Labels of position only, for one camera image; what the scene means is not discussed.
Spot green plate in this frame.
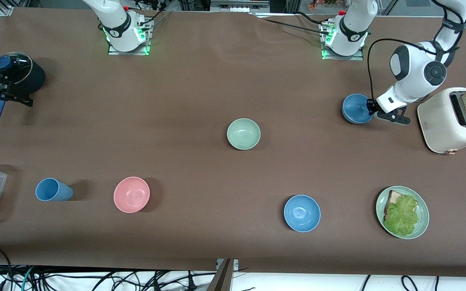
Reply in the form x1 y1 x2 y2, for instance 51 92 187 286
376 186 430 240

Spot bread slice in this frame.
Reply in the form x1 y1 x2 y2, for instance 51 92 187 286
384 190 419 221

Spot silver metal box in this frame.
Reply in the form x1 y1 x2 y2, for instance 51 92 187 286
210 0 271 13

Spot pink bowl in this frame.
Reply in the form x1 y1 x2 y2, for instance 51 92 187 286
113 177 151 213

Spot cream white toaster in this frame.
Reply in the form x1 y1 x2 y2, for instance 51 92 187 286
417 87 466 155

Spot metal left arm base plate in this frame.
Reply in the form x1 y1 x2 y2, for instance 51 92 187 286
321 22 364 61

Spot green lettuce leaf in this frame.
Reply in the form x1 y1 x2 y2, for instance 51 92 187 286
384 195 419 237

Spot teal cable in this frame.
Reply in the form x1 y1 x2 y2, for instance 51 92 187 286
21 266 36 291

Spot blue bowl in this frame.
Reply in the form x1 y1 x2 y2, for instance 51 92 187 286
284 195 321 233
342 94 375 124

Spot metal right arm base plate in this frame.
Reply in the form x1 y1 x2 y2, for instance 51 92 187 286
108 16 153 56

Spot black pot blue handle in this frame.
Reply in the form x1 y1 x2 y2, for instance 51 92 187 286
0 52 46 123

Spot blue cup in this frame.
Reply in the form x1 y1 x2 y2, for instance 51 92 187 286
35 178 74 202

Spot green bowl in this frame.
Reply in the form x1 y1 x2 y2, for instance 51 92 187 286
227 118 261 151

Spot black cable on table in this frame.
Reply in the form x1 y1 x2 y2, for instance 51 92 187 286
249 11 330 36

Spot glass lid blue knob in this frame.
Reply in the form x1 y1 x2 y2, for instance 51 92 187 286
0 52 33 86

